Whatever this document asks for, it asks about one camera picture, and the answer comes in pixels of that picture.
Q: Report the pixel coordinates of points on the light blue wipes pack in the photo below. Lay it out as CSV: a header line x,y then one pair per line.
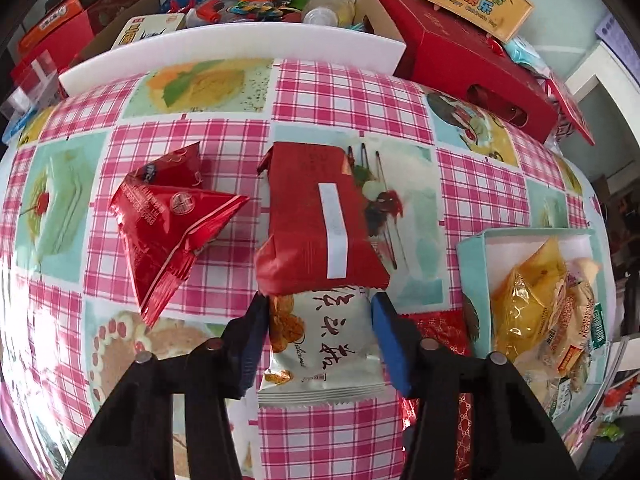
x,y
522,57

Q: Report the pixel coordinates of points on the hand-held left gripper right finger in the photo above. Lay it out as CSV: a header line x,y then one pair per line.
x,y
392,340

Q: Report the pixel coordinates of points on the yellow snack packet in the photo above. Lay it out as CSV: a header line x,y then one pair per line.
x,y
525,300

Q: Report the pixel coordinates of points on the white plastic bottle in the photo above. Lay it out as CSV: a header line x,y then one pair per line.
x,y
320,14

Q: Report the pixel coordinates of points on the red patterned flat box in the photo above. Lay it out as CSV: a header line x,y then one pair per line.
x,y
572,110

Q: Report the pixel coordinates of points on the clear steamed cake packet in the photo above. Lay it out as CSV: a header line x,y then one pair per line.
x,y
582,300

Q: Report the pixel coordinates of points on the bright red box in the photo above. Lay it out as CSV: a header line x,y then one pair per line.
x,y
55,55

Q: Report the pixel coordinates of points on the clear plastic box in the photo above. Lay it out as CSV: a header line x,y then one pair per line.
x,y
27,82

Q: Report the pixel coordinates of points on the red triangular snack packet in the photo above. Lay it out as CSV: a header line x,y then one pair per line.
x,y
160,230

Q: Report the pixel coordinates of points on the large red gift box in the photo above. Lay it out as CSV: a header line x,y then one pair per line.
x,y
440,45

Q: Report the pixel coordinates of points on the white side table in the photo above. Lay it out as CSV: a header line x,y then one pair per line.
x,y
600,67

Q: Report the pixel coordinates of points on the white foam board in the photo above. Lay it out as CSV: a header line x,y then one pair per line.
x,y
225,42

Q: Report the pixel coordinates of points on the yellow white flat box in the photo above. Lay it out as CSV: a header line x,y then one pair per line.
x,y
150,30

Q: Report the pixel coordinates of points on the teal white tray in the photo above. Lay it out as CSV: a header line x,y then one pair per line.
x,y
582,242

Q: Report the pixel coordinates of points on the red rectangular snack packet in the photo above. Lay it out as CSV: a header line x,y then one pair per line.
x,y
300,210

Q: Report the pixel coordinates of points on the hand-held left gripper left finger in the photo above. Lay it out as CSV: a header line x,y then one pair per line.
x,y
252,350

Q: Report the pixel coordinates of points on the red patterned packet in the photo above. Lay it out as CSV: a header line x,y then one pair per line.
x,y
445,330

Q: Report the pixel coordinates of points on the white cookie snack packet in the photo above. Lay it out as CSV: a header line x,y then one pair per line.
x,y
325,355

